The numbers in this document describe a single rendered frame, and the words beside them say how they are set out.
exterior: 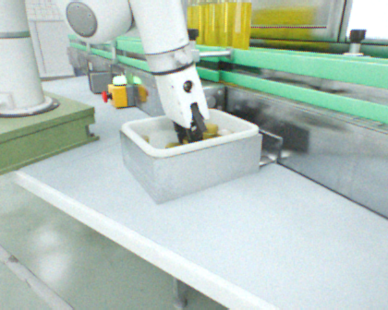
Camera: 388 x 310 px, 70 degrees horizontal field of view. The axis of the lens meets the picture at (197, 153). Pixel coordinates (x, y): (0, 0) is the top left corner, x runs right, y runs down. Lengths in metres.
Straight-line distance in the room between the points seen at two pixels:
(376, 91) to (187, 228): 0.34
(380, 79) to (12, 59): 0.67
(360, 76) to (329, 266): 0.28
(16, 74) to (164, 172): 0.41
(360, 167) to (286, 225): 0.15
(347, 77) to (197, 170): 0.28
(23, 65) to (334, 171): 0.65
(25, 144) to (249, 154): 0.45
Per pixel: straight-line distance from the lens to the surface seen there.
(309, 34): 0.76
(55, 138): 0.69
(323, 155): 0.53
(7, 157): 0.66
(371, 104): 0.49
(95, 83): 1.27
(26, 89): 0.73
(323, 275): 0.38
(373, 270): 0.42
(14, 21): 0.71
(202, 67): 0.78
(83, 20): 0.44
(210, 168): 0.49
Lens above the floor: 1.01
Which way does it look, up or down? 24 degrees down
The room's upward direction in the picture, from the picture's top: straight up
